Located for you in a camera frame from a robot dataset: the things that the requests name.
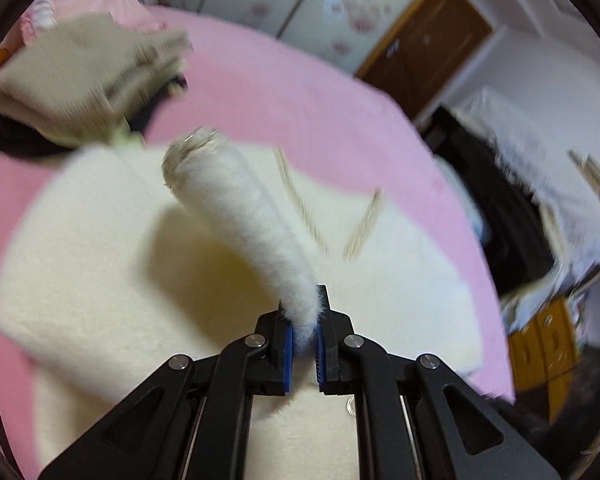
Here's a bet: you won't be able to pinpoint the black piano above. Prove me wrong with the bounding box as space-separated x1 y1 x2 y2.
422 106 555 297

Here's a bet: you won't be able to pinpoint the stack of books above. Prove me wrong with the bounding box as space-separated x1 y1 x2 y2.
568 150 600 196

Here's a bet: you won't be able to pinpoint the beige folded clothes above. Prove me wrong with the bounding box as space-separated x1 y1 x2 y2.
0 14 190 148

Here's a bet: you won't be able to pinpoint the wooden drawer cabinet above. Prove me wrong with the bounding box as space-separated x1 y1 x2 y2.
507 297 579 422

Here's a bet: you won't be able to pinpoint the black folded garment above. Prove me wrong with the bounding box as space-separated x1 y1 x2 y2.
0 74 188 158

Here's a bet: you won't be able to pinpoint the brown wooden door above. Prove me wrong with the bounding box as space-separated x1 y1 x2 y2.
358 0 493 119

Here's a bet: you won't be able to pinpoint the white lace piano cover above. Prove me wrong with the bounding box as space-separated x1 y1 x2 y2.
454 86 600 281

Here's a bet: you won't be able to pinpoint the pink bed sheet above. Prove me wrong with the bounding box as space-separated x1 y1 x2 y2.
0 6 514 479

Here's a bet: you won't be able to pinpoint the white fluffy cardigan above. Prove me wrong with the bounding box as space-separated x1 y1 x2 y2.
0 143 482 464

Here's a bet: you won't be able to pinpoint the pink pillow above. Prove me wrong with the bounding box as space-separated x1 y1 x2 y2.
19 0 164 46

